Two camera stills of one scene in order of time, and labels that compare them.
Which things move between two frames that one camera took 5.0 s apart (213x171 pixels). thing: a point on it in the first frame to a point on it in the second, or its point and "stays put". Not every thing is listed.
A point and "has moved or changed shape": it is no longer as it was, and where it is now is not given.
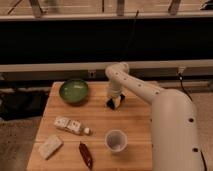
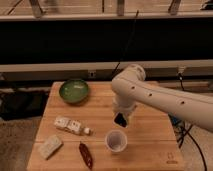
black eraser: (115, 101) has moved or changed shape
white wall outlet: (91, 74) stays put
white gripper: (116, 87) to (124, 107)
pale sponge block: (49, 147) stays put
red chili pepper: (86, 154) stays put
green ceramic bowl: (74, 91) stays put
